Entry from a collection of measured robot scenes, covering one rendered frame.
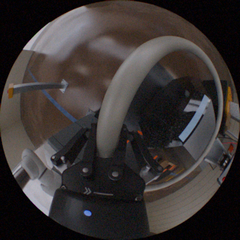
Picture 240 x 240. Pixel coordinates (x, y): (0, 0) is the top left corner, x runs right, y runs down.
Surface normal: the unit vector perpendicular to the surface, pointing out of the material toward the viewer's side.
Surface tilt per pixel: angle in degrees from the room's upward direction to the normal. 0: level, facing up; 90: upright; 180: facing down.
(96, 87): 0
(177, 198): 90
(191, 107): 43
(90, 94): 0
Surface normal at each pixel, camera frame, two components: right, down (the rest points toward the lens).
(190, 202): -0.83, -0.55
